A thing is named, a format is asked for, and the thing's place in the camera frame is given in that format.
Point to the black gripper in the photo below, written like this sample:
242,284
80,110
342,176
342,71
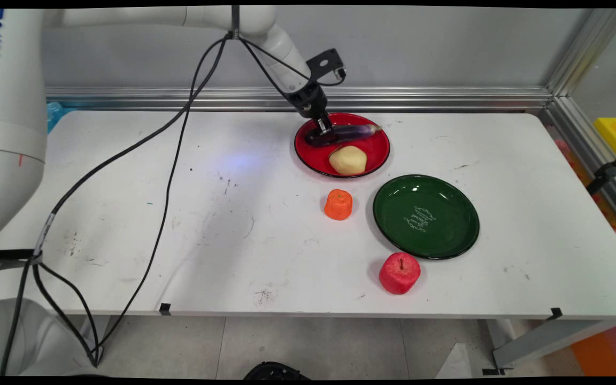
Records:
307,99

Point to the purple toy eggplant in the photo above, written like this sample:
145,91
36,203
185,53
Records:
353,132

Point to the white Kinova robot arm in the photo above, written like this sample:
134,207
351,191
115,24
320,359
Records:
14,133

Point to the yellow toy potato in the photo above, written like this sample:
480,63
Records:
347,160

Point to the red round plate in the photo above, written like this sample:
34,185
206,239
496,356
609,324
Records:
377,152

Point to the orange toy persimmon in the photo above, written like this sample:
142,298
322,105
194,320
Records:
338,205

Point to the green round plate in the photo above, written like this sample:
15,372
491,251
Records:
425,216

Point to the red toy apple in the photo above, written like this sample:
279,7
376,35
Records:
399,273

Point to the black tape marker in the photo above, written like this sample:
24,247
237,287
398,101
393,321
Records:
164,308

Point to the black round floor object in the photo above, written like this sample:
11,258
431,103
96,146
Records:
276,371

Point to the blue plastic item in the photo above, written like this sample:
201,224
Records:
54,115

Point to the grey table leg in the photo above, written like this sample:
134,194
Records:
543,339

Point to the orange plastic box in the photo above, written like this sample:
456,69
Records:
607,350

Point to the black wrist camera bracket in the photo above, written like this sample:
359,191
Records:
325,61

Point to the long aluminium frame rail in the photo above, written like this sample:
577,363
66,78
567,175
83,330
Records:
393,99

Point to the short aluminium frame rail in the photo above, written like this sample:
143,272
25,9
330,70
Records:
591,160

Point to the aluminium frame post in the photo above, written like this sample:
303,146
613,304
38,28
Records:
586,51

